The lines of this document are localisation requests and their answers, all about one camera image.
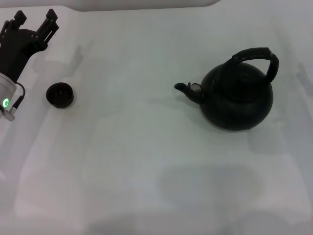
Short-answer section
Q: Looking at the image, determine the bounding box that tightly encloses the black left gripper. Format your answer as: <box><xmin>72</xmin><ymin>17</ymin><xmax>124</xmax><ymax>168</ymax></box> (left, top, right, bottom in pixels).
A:
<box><xmin>0</xmin><ymin>9</ymin><xmax>60</xmax><ymax>83</ymax></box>

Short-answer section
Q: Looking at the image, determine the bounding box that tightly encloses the small black teacup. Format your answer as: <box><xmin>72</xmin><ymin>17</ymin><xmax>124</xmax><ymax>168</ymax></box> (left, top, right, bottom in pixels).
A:
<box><xmin>45</xmin><ymin>82</ymin><xmax>75</xmax><ymax>109</ymax></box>

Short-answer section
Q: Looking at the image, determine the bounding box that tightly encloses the black round teapot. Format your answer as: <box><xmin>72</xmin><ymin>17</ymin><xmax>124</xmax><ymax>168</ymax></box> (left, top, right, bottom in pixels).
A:
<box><xmin>174</xmin><ymin>47</ymin><xmax>280</xmax><ymax>133</ymax></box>

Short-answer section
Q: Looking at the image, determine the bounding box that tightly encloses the white rounded board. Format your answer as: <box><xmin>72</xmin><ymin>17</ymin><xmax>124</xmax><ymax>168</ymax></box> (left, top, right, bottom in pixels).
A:
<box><xmin>0</xmin><ymin>0</ymin><xmax>221</xmax><ymax>13</ymax></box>

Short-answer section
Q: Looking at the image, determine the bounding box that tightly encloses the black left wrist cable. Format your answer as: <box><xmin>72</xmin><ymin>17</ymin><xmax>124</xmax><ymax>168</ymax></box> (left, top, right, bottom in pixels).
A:
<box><xmin>9</xmin><ymin>82</ymin><xmax>26</xmax><ymax>116</ymax></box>

